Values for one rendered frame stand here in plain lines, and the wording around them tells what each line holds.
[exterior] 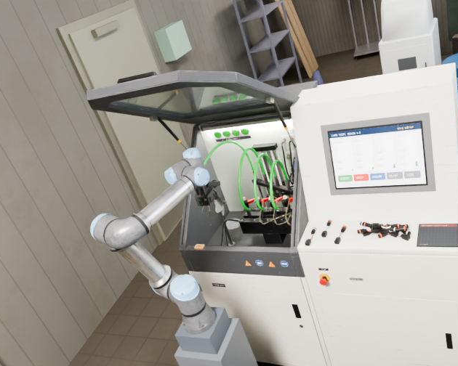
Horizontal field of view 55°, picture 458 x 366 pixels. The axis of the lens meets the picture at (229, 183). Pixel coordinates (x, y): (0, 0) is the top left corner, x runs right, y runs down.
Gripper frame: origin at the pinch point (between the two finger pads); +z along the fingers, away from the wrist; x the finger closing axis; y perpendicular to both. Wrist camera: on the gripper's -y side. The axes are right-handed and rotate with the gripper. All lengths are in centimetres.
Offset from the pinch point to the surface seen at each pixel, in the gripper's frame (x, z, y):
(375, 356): 61, 94, -2
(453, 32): 95, 71, -516
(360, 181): 64, 4, -28
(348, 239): 58, 23, -9
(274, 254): 22.3, 27.6, -2.3
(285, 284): 23, 47, -2
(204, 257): -19.9, 31.1, -2.4
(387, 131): 78, -18, -34
